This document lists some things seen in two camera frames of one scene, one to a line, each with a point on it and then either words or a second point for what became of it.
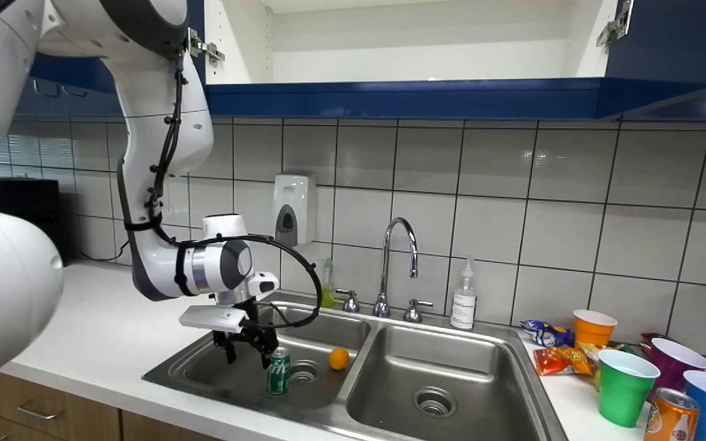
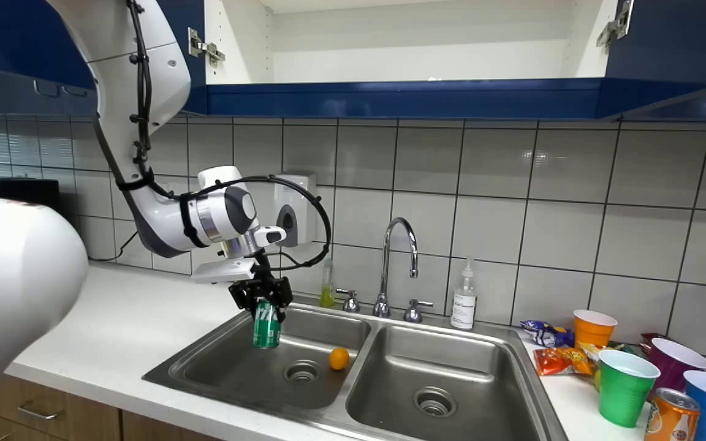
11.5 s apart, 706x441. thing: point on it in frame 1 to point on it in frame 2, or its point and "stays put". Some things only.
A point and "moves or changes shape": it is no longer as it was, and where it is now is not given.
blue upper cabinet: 448,61 stays put
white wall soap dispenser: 292,209 stays put
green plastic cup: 623,385 stays put
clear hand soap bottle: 465,304 stays put
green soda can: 280,372 moves or changes shape
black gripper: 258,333 to 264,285
